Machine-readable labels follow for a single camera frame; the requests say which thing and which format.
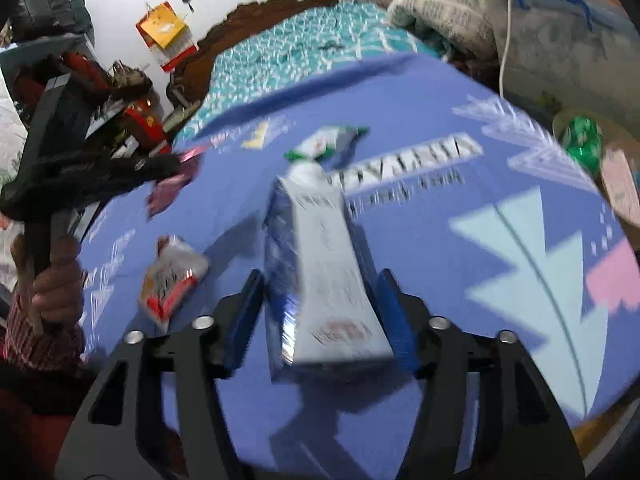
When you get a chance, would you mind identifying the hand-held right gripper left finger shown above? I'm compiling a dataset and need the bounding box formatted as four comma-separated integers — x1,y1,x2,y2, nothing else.
55,269,266,480

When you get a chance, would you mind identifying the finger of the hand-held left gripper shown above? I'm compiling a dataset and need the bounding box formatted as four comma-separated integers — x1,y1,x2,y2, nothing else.
70,152,183,206

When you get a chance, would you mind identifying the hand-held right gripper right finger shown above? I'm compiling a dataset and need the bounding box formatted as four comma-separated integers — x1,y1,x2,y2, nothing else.
375,269,586,480

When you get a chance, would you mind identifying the crushed green can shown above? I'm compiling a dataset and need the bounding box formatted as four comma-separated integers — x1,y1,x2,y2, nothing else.
562,116,603,171

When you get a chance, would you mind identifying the beige waste bin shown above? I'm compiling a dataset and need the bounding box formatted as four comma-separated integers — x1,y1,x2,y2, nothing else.
552,107,640,231

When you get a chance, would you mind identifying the person's left forearm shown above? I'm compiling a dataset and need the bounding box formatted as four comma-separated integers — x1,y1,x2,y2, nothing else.
0,290,86,376

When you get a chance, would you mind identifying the person's left hand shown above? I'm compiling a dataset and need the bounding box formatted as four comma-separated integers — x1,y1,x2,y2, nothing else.
10,235,86,333

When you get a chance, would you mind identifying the pink glitter wrapper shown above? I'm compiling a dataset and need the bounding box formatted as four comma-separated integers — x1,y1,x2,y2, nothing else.
146,175,196,221

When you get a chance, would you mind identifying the red gift bag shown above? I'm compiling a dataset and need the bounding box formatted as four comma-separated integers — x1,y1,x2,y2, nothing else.
122,100,173,156

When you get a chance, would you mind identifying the grey storage shelf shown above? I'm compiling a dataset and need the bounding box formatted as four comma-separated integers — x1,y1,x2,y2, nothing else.
0,35,166,161

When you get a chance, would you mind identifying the small pink wrapper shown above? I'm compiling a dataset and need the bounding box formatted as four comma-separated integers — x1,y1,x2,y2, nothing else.
177,144,211,166

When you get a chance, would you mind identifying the blue printed tablecloth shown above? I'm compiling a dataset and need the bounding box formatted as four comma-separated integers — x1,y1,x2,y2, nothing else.
75,52,640,471

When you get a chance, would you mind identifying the crumpled white red wrapper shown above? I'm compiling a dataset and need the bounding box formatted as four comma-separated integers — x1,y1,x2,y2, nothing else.
139,235,210,333

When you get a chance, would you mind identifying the camouflage handbag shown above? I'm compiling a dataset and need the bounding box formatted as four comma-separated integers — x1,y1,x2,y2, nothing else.
110,60,153,98

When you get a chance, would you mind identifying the carved wooden headboard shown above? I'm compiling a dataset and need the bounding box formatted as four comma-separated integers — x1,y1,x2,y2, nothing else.
167,0,341,106

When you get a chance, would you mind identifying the green white wrapper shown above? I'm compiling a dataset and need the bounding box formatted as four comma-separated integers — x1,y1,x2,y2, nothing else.
284,125,371,166

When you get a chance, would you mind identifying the bed with teal duvet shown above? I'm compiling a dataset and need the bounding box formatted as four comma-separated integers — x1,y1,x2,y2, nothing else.
172,0,426,143

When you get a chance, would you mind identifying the clear plastic storage box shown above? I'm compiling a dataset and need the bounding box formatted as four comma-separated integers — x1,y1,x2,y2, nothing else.
470,0,631,111

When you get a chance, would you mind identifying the beige patterned blanket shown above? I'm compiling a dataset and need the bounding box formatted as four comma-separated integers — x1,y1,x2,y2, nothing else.
387,0,501,61

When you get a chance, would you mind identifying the red yellow wall calendar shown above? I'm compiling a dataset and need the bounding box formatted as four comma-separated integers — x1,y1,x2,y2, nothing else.
135,2,198,73

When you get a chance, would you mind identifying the white cable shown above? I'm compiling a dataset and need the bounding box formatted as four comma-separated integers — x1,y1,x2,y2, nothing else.
497,0,531,96

